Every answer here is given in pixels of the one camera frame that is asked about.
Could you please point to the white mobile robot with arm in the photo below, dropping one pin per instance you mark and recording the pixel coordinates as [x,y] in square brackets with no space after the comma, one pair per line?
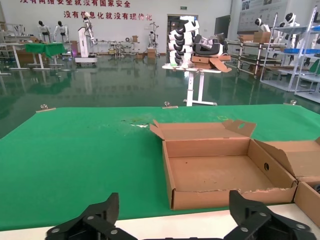
[83,42]

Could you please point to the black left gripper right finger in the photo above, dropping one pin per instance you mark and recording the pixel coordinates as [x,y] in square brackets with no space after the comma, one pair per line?
[250,215]

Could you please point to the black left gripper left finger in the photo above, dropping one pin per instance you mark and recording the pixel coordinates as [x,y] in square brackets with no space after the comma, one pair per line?
[100,215]

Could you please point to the stacked white robot shells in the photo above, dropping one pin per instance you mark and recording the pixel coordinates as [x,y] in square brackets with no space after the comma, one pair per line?
[183,37]

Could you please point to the white humanoid robot black head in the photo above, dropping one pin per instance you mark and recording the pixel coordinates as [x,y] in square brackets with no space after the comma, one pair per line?
[43,28]
[60,29]

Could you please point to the blue plastic bin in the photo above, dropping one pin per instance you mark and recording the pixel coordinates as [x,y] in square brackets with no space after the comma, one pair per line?
[300,51]

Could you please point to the black and white robot shell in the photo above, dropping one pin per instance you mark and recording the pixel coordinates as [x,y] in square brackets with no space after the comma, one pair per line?
[212,47]

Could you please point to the white standing desk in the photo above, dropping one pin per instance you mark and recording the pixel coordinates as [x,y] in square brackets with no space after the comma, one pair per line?
[191,85]

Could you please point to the empty open cardboard box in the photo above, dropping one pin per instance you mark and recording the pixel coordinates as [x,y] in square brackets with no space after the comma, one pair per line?
[212,175]

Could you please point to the table with green cloth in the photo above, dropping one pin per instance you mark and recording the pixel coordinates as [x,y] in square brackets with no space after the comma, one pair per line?
[45,47]

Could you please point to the white metal shelf rack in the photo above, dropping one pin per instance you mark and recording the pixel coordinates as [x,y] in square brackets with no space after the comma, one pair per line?
[292,62]

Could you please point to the silver binder clip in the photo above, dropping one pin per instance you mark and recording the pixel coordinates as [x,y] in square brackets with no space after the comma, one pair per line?
[169,106]
[293,103]
[45,109]

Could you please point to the white humanoid robot black visor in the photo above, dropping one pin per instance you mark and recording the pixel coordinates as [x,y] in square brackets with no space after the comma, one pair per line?
[291,20]
[261,23]

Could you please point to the small humanoid robot on stand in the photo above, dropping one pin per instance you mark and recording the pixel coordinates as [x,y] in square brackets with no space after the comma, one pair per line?
[153,38]

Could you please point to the black door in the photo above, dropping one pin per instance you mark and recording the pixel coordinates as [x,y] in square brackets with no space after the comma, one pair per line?
[222,26]

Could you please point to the flat cardboard box on desk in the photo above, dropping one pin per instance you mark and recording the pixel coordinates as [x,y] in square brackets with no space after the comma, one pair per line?
[202,61]

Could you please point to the green felt table cloth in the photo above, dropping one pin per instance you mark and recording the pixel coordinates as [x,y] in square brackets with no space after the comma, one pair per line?
[75,162]

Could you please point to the small cardboard box on floor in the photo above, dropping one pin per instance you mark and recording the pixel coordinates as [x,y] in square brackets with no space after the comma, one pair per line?
[151,53]

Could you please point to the white frame workbench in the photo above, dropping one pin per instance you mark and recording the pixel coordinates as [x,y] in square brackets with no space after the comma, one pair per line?
[15,53]

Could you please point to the cardboard box on rack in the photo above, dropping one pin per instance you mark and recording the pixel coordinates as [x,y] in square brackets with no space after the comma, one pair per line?
[262,37]

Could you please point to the dark pipe frame rack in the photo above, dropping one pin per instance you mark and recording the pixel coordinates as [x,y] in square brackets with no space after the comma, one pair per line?
[250,55]

